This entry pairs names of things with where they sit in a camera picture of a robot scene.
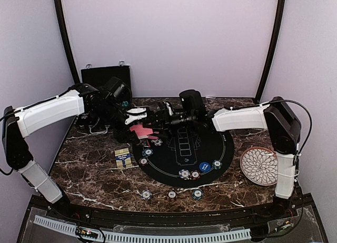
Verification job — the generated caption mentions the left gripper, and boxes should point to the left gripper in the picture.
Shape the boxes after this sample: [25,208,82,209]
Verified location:
[94,102,140,144]

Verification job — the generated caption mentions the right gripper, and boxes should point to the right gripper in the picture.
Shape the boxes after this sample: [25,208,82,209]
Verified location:
[143,109,196,139]

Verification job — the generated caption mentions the card dealt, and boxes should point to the card dealt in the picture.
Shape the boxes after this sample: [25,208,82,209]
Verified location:
[147,134,158,140]

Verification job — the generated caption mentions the red-backed playing card deck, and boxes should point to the red-backed playing card deck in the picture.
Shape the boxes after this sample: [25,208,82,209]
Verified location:
[130,124,153,139]

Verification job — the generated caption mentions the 10 chips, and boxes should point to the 10 chips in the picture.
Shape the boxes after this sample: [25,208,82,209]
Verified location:
[179,169,191,180]
[151,138,163,146]

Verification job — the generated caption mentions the red card deck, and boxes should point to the red card deck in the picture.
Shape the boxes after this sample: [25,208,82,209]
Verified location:
[114,148,132,169]

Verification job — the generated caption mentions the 50 chips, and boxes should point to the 50 chips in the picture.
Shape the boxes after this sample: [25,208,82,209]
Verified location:
[213,160,222,170]
[142,148,154,157]

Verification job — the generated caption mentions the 100 chips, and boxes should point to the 100 chips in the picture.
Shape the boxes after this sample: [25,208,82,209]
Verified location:
[190,170,201,180]
[139,158,148,166]

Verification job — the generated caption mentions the blue small blind button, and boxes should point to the blue small blind button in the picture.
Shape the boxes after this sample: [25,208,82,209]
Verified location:
[199,162,211,173]

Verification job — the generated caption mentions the blue chip stack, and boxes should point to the blue chip stack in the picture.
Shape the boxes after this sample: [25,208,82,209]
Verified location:
[141,189,152,200]

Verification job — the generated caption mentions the orange 100 chip stack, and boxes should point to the orange 100 chip stack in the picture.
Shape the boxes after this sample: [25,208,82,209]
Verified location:
[167,190,177,199]

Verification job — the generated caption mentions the green-blue 50 chip stack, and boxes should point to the green-blue 50 chip stack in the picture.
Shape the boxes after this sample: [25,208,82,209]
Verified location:
[192,189,204,200]

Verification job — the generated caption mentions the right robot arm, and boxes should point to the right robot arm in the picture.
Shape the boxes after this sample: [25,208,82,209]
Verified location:
[144,96,307,219]

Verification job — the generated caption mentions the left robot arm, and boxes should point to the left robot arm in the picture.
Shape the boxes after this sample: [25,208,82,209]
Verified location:
[1,77,132,220]

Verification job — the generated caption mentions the round black poker mat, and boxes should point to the round black poker mat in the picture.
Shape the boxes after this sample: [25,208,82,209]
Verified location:
[132,109,234,188]

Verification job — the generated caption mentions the black poker chip case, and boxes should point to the black poker chip case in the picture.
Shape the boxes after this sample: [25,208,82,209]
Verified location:
[77,64,131,134]

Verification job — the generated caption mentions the floral patterned plate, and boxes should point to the floral patterned plate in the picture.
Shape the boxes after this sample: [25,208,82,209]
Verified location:
[240,147,277,186]

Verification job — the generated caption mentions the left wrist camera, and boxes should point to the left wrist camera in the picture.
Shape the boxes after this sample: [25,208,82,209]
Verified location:
[125,107,147,125]

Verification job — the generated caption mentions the white cable duct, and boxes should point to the white cable duct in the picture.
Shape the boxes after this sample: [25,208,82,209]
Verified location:
[33,215,252,243]

